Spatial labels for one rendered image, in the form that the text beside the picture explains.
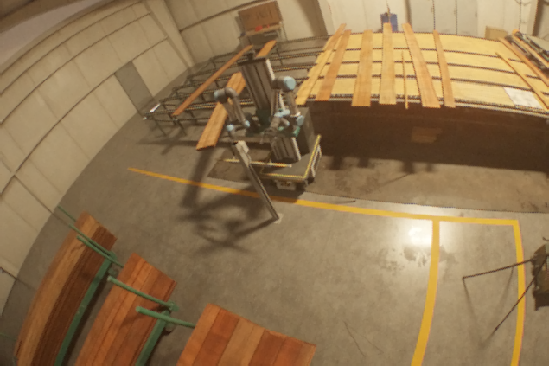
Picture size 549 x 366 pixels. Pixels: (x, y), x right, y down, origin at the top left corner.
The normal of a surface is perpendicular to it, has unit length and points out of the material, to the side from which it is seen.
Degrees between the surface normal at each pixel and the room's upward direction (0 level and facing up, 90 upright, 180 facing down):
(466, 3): 90
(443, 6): 90
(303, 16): 89
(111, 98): 87
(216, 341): 0
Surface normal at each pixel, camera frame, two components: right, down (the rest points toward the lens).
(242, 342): -0.29, -0.69
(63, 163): 0.90, 0.05
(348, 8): -0.34, 0.72
